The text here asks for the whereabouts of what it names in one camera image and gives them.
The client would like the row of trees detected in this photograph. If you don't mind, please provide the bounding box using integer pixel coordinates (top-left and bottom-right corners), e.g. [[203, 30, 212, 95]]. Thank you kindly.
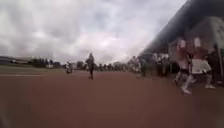
[[29, 57, 129, 72]]

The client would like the person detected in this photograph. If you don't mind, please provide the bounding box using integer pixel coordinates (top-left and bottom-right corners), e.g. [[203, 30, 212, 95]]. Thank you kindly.
[[180, 36, 217, 96], [172, 37, 190, 87], [64, 61, 74, 75], [84, 52, 96, 81]]

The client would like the reddish brown paved ground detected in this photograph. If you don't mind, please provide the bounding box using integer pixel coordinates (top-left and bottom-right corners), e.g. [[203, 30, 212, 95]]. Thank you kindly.
[[0, 70, 224, 128]]

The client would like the group of people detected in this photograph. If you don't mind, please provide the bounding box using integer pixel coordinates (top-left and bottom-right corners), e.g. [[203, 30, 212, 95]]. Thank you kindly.
[[127, 53, 172, 80]]

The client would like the grey strip of ground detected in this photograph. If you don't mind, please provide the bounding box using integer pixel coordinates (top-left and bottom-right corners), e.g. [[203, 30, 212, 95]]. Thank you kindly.
[[0, 65, 68, 76]]

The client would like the large dark building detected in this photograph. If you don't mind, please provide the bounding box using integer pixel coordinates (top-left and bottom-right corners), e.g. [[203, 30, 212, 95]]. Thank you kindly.
[[139, 0, 224, 81]]

